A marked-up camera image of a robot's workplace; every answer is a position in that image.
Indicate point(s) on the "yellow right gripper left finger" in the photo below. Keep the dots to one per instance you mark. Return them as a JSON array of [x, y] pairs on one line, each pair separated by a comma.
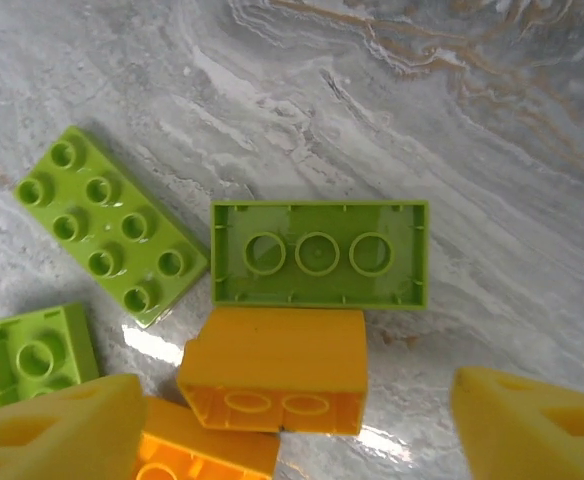
[[57, 435]]

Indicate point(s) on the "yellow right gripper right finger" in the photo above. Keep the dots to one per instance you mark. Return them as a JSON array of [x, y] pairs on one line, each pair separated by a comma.
[[537, 435]]

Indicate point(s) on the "orange lego brick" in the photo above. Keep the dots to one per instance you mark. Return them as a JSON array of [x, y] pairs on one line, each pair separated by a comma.
[[212, 450], [272, 350]]

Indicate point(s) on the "green square lego brick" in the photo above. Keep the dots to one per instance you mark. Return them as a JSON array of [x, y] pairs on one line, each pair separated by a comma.
[[37, 360]]

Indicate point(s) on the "green long lego brick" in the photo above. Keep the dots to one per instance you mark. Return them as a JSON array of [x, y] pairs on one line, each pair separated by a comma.
[[317, 282], [102, 225]]

